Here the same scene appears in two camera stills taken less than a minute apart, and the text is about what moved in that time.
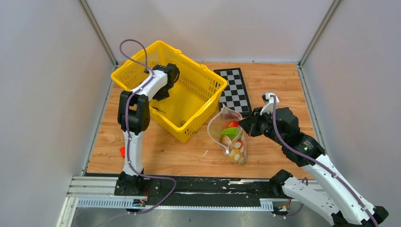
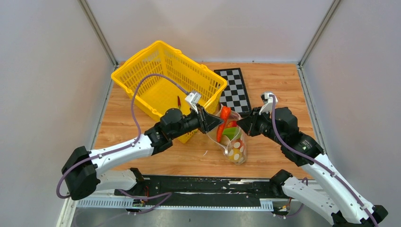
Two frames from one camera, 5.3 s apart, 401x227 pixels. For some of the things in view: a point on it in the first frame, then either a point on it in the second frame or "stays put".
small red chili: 157,109 -> 179,103
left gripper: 159,97 -> 206,121
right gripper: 249,123 stays put
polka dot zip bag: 223,126 stays put
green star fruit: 233,133 stays put
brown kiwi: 225,140 stays put
